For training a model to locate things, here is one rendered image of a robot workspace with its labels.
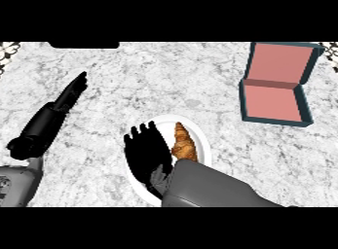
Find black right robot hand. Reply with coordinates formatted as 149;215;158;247
123;120;176;193

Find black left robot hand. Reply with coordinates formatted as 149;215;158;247
5;70;89;161

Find brown pointed eggplant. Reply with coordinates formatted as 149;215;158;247
170;121;200;163

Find white plate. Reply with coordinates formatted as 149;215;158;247
124;114;213;208

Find teal box with pink inside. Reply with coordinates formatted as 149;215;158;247
238;41;326;128

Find black flat appliance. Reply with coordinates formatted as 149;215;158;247
47;41;121;51

